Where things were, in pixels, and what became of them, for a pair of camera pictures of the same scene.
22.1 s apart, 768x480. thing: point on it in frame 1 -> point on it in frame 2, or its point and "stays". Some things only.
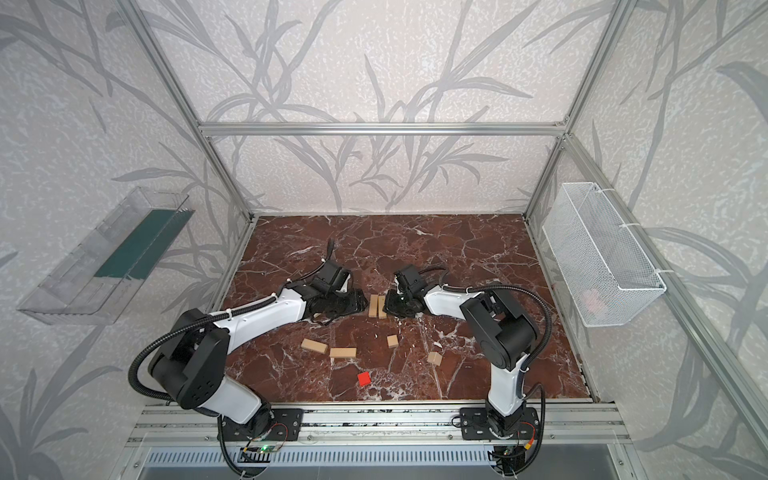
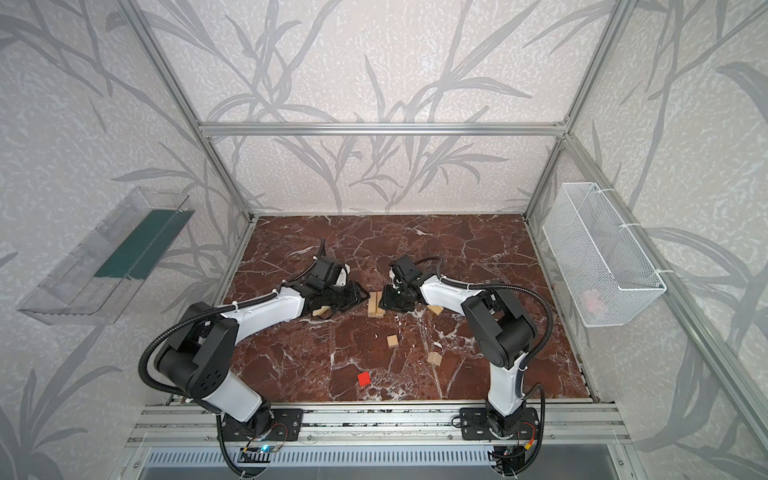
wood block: [314, 346] -> [373, 303]
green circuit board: [262, 448] stays
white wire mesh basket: [607, 273] stays
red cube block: [364, 378] stays
